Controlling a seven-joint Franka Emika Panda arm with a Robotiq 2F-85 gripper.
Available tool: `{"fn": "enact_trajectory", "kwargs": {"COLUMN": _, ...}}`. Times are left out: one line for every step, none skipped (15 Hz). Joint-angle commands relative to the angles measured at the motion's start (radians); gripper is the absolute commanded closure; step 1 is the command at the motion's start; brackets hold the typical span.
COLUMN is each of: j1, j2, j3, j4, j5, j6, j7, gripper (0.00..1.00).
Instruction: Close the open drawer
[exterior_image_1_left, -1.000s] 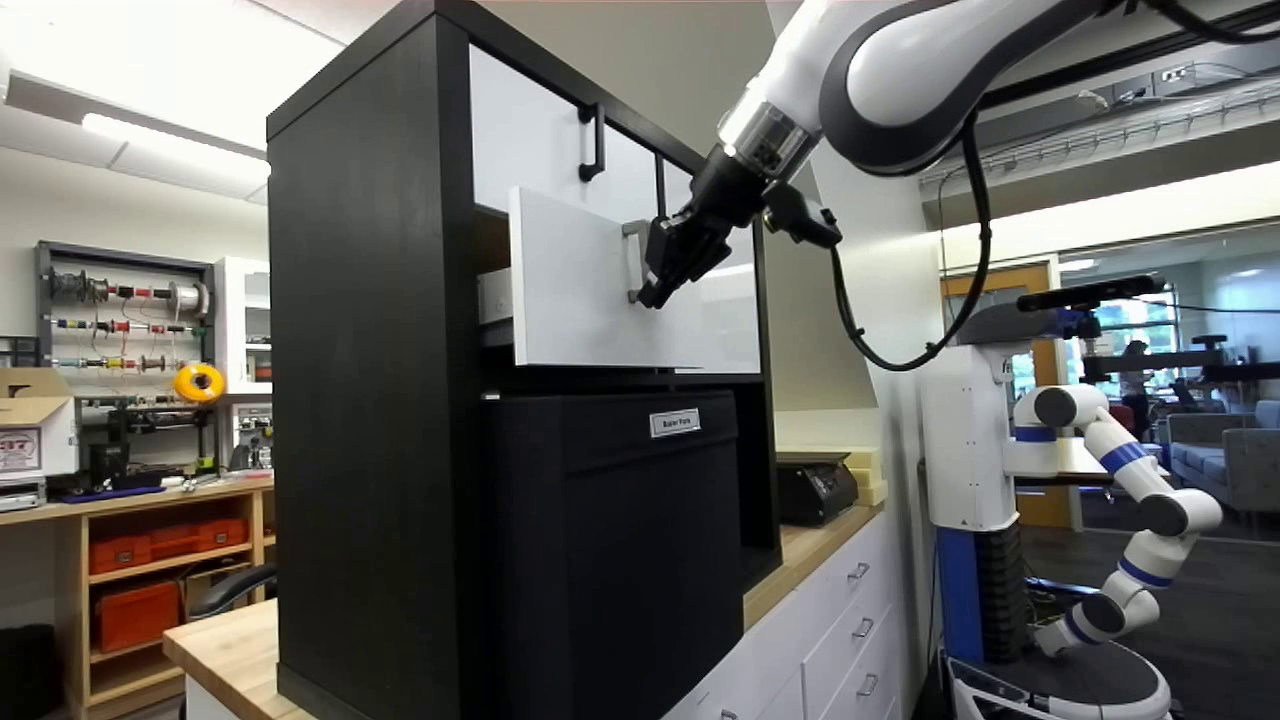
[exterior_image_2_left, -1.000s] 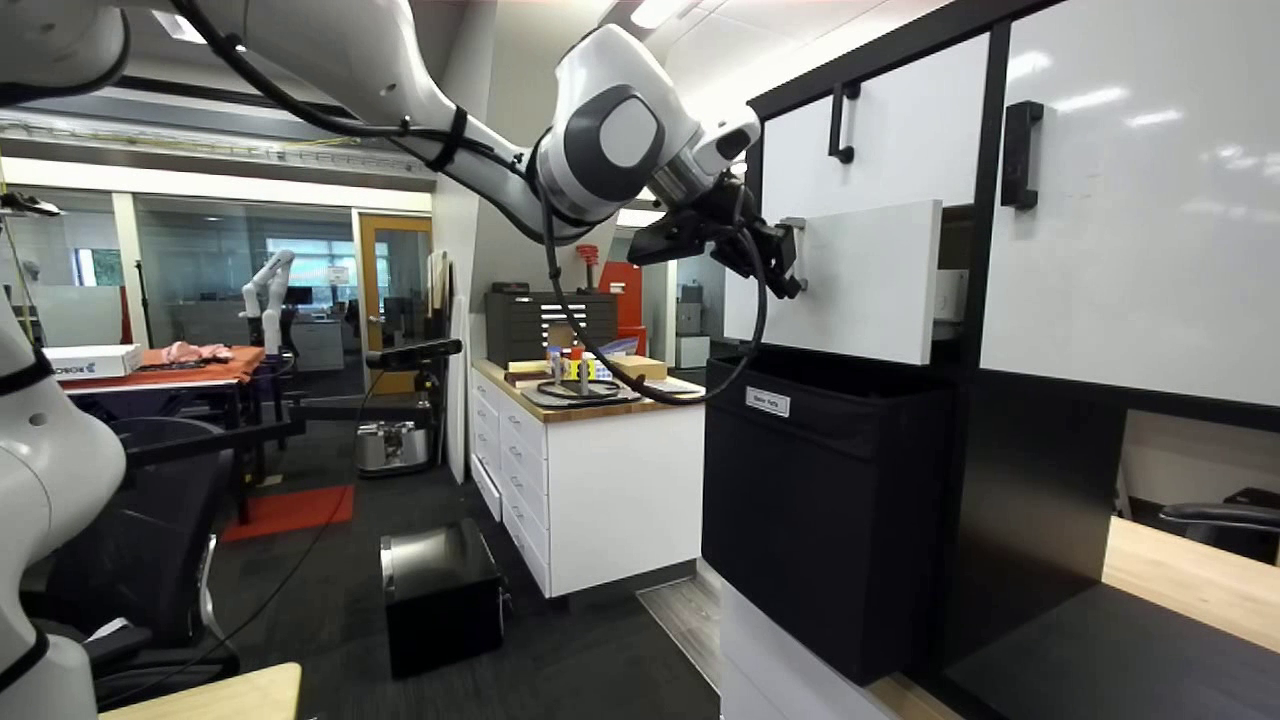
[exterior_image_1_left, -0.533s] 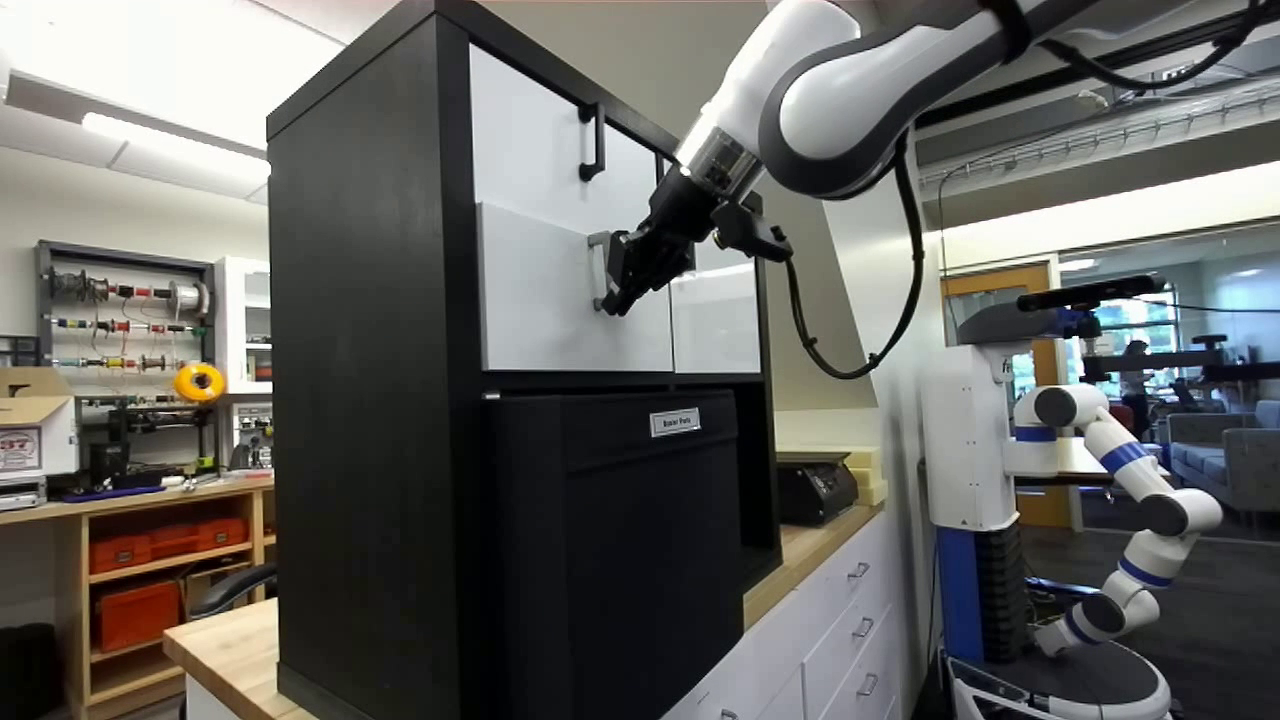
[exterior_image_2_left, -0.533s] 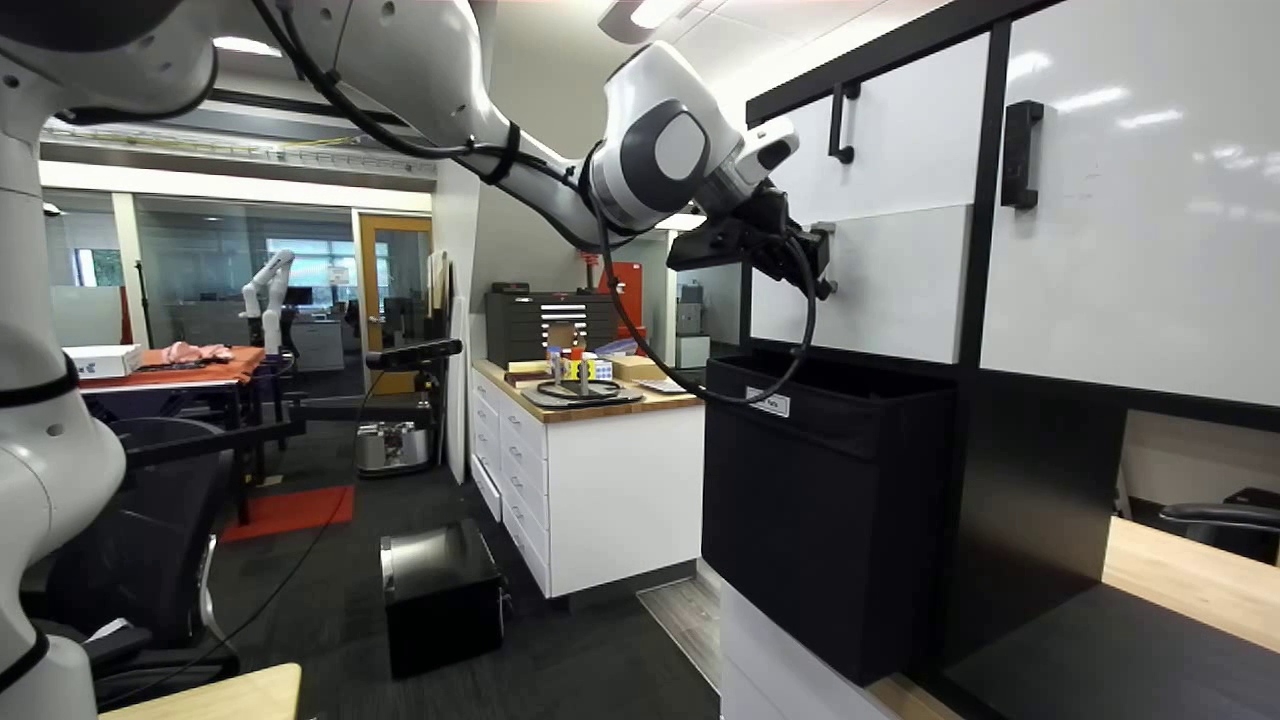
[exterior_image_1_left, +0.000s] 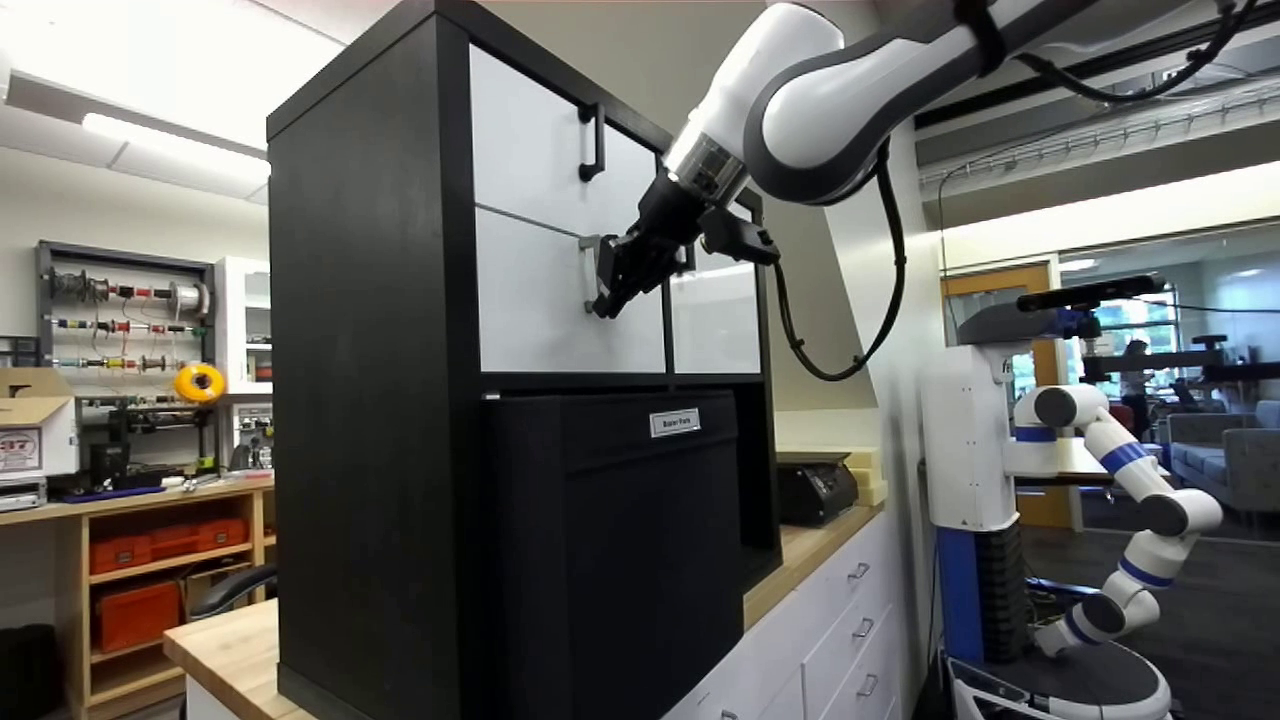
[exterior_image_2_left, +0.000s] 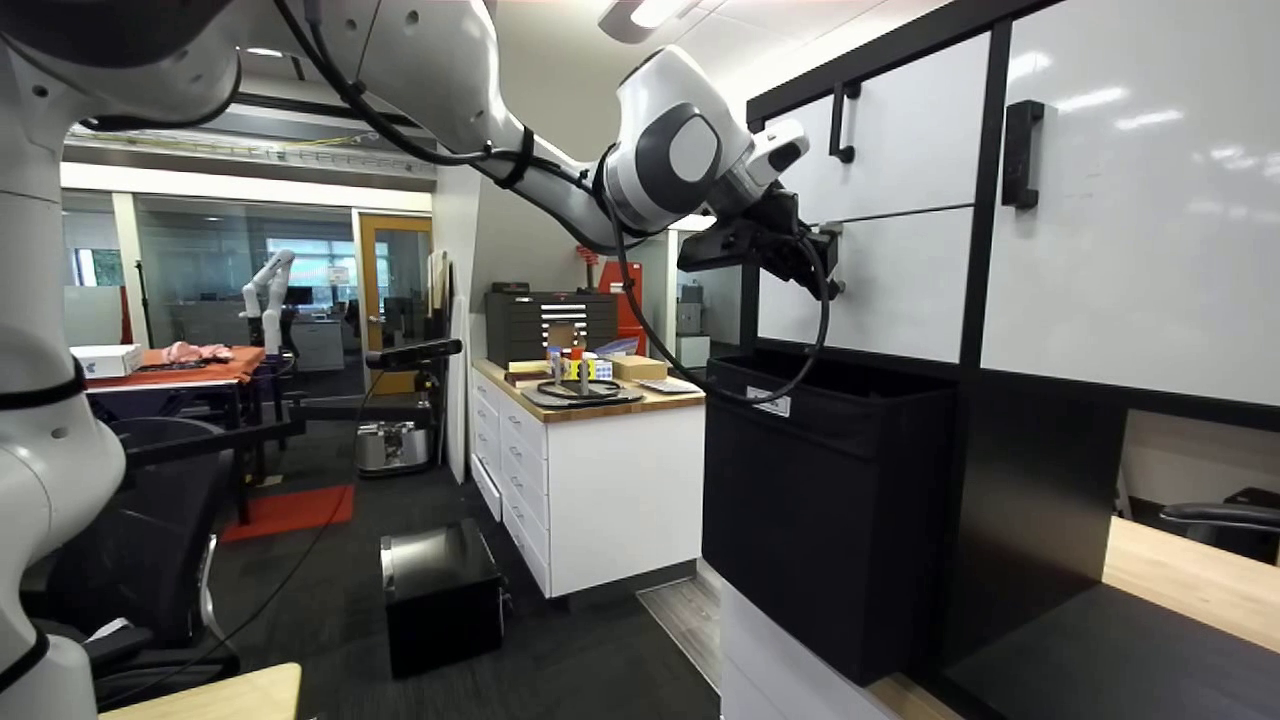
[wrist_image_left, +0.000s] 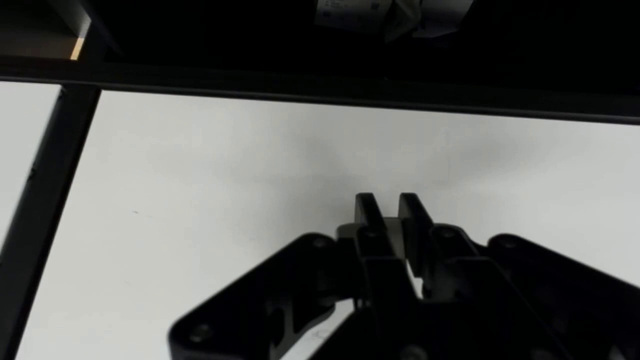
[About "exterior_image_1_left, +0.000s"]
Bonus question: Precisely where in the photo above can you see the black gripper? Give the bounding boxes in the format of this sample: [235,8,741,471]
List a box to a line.
[589,169,731,325]

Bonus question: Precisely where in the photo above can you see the white drawer with metal handle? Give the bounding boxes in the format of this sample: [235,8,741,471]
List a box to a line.
[474,206,672,379]

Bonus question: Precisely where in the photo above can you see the white counter drawer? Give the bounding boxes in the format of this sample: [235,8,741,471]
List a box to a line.
[798,573,899,713]
[815,633,910,720]
[735,520,896,671]

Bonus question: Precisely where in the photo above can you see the black fabric bin with label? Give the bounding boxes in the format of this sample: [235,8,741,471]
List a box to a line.
[480,384,749,720]

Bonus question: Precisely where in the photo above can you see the black device on counter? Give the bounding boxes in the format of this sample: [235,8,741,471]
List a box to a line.
[774,446,865,526]

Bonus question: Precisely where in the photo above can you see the white blue mobile robot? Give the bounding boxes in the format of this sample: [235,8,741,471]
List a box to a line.
[918,270,1181,720]

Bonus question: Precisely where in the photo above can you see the white base cabinet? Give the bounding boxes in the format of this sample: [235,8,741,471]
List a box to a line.
[661,512,926,720]

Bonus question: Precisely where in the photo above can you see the yellow roll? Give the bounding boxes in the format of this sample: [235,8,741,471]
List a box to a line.
[173,361,233,412]

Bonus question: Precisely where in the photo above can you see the long ceiling light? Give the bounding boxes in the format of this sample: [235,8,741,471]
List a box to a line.
[4,68,278,191]

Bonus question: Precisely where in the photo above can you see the red storage bin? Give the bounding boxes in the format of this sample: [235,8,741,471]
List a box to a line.
[90,524,161,579]
[94,576,188,657]
[154,512,255,564]

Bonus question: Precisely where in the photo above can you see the black bench machine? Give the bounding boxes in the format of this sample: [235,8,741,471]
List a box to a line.
[78,397,226,499]

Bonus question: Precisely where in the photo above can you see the wooden countertop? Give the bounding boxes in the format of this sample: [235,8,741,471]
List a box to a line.
[161,496,893,720]

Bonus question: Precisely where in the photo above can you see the cardboard box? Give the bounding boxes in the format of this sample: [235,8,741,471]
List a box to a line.
[0,368,86,512]

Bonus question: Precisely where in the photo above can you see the wooden workbench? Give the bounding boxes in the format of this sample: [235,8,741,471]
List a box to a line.
[0,477,279,720]

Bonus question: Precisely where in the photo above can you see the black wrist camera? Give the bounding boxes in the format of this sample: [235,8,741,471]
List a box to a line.
[695,198,783,269]

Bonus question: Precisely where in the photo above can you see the small white door black handle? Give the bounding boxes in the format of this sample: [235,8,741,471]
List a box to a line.
[470,43,668,243]

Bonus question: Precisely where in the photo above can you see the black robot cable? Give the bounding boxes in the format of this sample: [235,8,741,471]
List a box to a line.
[768,0,1264,388]

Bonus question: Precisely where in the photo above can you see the wall tool rack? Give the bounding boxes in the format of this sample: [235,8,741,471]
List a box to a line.
[34,237,221,390]

